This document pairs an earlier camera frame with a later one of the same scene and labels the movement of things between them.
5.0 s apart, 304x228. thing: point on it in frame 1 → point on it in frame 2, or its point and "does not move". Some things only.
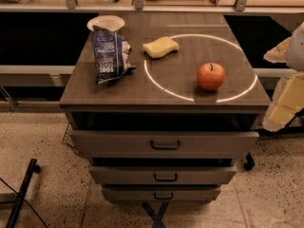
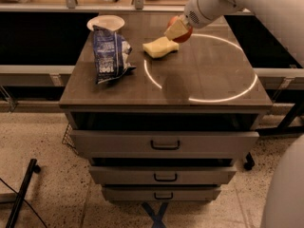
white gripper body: [296, 50] → [196, 13]
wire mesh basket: [68, 138] does not move
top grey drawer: [101, 143] does not move
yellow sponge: [160, 47] does not move
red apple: [211, 76] → [182, 38]
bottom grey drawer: [161, 193] does not move
